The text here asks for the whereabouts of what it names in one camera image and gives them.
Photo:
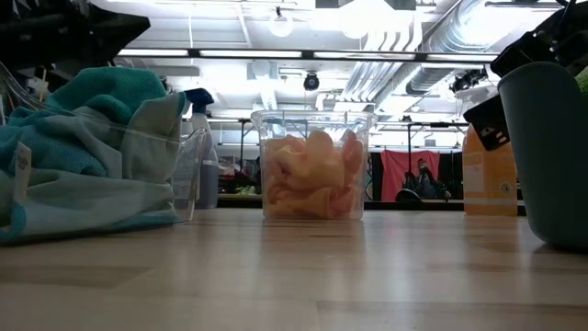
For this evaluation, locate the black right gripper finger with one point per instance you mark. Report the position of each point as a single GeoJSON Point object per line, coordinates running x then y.
{"type": "Point", "coordinates": [523, 53]}
{"type": "Point", "coordinates": [487, 122]}

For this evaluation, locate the orange liquid spray bottle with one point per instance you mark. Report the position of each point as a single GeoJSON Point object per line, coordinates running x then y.
{"type": "Point", "coordinates": [487, 184]}

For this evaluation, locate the black ceiling fixture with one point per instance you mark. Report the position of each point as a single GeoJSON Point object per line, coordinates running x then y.
{"type": "Point", "coordinates": [468, 79]}

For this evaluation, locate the black aluminium rig frame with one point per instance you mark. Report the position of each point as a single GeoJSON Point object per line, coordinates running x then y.
{"type": "Point", "coordinates": [413, 205]}

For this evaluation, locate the tall clear plastic bin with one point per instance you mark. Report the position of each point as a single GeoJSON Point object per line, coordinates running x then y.
{"type": "Point", "coordinates": [280, 122]}

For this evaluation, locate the round ceiling lamp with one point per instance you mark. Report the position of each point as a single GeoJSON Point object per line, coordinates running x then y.
{"type": "Point", "coordinates": [281, 25]}

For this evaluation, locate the dark green plastic basket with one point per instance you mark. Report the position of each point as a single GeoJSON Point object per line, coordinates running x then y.
{"type": "Point", "coordinates": [551, 174]}

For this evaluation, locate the blue-trigger spray bottle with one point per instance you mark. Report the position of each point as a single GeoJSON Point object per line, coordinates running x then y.
{"type": "Point", "coordinates": [198, 97]}

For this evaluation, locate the teal-edged pale blue towel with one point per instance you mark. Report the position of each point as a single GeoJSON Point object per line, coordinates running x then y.
{"type": "Point", "coordinates": [92, 202]}

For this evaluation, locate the person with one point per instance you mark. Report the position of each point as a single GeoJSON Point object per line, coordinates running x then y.
{"type": "Point", "coordinates": [425, 181]}

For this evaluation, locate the red hanging cloth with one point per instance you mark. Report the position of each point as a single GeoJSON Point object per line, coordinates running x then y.
{"type": "Point", "coordinates": [395, 174]}

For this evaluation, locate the wide clear plastic bin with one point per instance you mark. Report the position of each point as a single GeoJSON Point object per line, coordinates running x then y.
{"type": "Point", "coordinates": [190, 174]}

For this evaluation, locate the silver ventilation duct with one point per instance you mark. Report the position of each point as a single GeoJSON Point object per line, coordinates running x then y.
{"type": "Point", "coordinates": [459, 37]}

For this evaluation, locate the black round ceiling camera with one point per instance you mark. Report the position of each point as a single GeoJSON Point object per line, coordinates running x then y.
{"type": "Point", "coordinates": [311, 81]}

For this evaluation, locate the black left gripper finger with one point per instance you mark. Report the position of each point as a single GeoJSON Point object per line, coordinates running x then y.
{"type": "Point", "coordinates": [115, 32]}

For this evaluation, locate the overhead LED light bar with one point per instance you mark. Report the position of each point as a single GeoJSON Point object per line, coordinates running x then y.
{"type": "Point", "coordinates": [151, 52]}

